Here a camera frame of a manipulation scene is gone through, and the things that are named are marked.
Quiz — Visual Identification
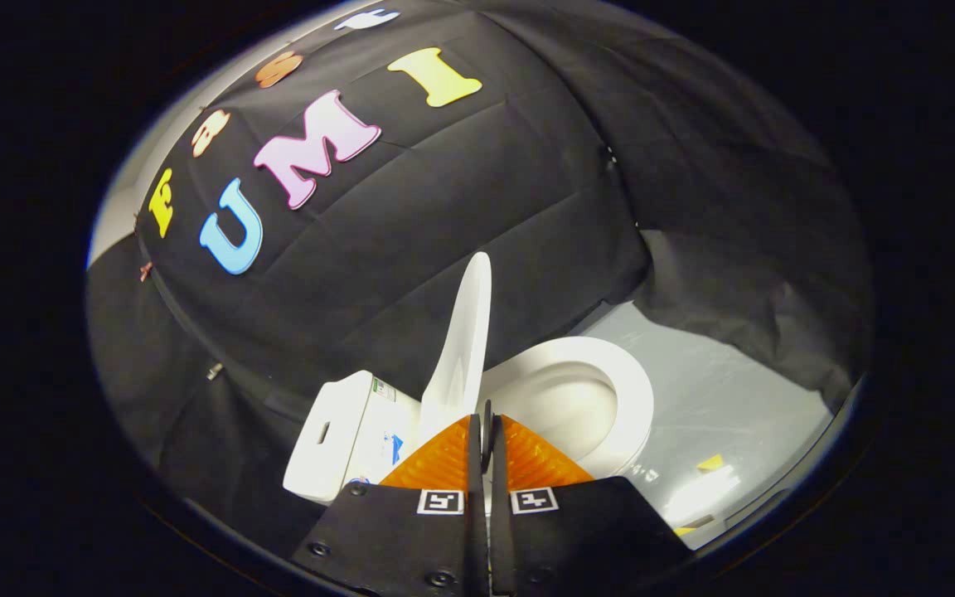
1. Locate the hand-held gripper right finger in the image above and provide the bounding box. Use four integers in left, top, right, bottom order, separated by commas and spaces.
486, 401, 694, 597

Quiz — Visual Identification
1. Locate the white toilet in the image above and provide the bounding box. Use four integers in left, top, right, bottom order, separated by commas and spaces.
283, 336, 656, 507

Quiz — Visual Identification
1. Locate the white toilet lid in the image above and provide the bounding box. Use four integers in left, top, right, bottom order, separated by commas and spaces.
417, 252, 493, 445

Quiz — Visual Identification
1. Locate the black backdrop cloth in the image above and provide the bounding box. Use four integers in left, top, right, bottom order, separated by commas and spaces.
86, 0, 873, 565

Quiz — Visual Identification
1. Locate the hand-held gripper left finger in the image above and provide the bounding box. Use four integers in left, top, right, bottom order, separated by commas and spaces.
291, 401, 490, 597

